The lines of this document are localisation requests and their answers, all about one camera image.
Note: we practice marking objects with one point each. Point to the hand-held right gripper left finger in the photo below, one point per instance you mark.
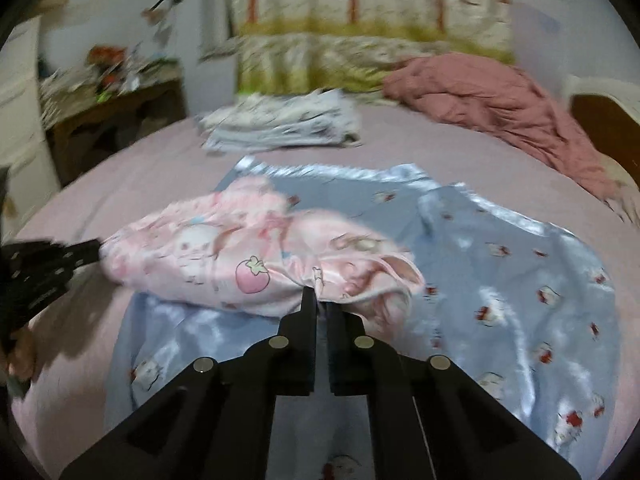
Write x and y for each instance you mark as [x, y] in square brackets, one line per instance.
[309, 322]

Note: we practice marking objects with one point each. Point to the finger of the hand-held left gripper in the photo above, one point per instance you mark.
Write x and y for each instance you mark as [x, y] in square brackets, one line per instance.
[82, 252]

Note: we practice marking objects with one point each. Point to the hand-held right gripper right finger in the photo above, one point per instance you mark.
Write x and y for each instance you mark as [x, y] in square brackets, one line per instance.
[336, 330]

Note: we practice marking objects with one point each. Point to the pink printed pants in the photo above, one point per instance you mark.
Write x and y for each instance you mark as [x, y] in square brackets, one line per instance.
[225, 250]

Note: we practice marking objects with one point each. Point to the blue printed satin garment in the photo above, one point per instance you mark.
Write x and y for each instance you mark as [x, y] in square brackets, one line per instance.
[500, 285]

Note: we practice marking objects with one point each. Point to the person's left hand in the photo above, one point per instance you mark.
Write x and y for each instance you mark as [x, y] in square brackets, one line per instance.
[22, 357]

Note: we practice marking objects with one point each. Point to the pink bed sheet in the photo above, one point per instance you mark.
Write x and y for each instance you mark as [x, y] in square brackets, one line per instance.
[150, 175]

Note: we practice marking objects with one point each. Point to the dark wooden desk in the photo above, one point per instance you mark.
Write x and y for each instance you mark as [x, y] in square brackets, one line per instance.
[115, 120]

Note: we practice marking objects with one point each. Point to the white cabinet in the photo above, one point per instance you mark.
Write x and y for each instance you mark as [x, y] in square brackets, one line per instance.
[20, 110]

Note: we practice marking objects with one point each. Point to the pile of desk clutter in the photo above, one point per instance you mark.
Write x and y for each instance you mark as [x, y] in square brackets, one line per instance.
[100, 72]

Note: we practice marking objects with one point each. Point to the stack of folded printed clothes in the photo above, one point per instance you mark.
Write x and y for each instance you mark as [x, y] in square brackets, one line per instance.
[280, 120]

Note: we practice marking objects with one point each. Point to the crumpled dusty pink blanket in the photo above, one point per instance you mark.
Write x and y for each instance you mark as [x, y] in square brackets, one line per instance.
[500, 95]

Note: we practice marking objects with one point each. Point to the beige pillow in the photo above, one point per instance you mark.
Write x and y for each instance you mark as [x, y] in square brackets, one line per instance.
[617, 175]

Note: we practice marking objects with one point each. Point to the tree print curtain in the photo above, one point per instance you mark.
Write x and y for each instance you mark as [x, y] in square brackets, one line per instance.
[350, 0]

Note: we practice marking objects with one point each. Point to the brown wooden headboard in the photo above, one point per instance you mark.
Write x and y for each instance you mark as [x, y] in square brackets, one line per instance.
[605, 125]

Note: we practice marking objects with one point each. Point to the white cloth on headboard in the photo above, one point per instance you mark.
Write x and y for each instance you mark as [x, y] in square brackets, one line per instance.
[590, 87]

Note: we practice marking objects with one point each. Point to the wall hanging ornament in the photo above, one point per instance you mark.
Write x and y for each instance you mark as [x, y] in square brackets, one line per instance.
[162, 10]

